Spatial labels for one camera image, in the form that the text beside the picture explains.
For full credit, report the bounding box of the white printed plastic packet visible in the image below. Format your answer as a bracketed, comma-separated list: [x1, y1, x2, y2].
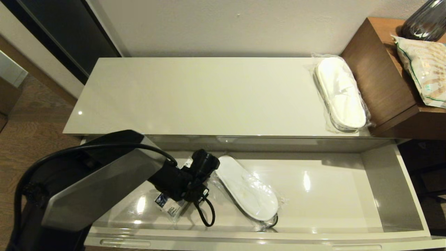
[154, 158, 195, 224]

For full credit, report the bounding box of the cream glossy wide drawer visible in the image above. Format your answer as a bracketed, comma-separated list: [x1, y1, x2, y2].
[80, 136, 446, 251]

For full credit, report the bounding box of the white slippers plastic wrap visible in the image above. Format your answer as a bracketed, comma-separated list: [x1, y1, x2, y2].
[310, 52, 374, 134]

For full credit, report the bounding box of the white slippers flat in plastic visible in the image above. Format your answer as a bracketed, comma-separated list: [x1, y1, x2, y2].
[208, 154, 288, 233]

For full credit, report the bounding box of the cream glossy low cabinet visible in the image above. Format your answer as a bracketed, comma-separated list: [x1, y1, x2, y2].
[63, 57, 401, 154]

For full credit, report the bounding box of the dark glass door panel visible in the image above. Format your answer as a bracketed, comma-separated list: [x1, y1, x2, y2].
[0, 0, 122, 85]

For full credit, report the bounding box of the white furniture panel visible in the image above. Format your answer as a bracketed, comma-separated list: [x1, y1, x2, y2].
[0, 50, 28, 88]

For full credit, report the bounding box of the brown wooden side table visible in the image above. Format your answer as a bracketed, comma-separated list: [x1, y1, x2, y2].
[339, 17, 446, 140]

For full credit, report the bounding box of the patterned snack bag green trim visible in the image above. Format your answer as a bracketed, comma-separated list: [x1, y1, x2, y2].
[390, 35, 446, 109]

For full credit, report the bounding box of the dark ribbed glass vase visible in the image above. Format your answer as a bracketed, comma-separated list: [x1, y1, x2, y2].
[400, 0, 446, 41]

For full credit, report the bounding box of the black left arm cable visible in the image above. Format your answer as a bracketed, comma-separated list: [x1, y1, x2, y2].
[12, 142, 216, 251]

